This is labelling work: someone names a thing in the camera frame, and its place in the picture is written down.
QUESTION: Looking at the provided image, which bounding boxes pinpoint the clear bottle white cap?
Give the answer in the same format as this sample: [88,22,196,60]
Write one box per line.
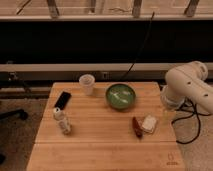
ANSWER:
[53,107,71,135]

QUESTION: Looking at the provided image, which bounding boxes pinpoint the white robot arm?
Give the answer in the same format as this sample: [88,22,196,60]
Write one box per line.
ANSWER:
[160,61,213,114]

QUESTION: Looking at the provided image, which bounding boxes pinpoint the green ceramic bowl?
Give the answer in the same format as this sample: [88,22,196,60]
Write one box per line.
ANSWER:
[105,83,136,110]

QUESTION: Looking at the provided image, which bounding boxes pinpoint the clear plastic cup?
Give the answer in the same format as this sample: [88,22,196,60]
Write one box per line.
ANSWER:
[79,74,95,95]

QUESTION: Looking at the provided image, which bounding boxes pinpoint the black smartphone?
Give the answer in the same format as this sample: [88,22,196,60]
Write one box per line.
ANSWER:
[54,92,71,110]

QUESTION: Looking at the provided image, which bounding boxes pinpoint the clear box white contents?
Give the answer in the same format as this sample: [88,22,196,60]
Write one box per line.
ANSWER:
[141,115,157,133]

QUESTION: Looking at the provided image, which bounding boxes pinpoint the black office chair base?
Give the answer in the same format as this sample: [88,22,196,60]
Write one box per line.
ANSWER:
[0,109,28,120]

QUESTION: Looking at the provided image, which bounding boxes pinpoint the black hanging cable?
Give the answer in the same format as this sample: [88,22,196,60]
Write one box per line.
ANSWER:
[118,11,156,83]

